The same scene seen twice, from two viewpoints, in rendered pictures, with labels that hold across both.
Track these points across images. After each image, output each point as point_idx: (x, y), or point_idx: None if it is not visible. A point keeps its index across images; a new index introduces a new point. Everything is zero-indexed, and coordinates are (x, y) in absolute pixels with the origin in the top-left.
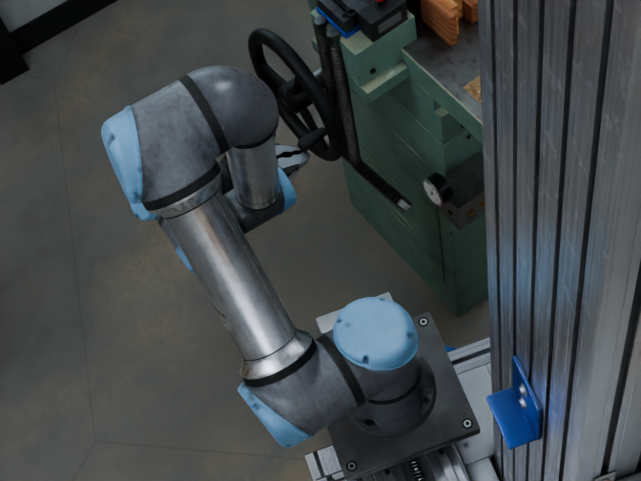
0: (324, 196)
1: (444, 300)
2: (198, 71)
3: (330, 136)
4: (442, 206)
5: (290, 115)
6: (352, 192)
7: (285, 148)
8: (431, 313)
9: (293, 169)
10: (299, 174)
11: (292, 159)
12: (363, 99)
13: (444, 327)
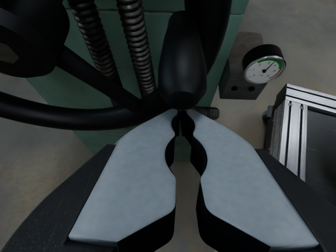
0: (79, 165)
1: (180, 158)
2: None
3: (219, 21)
4: (236, 91)
5: (34, 107)
6: (95, 151)
7: (146, 139)
8: (179, 169)
9: (308, 185)
10: (57, 166)
11: (226, 153)
12: (90, 64)
13: (190, 169)
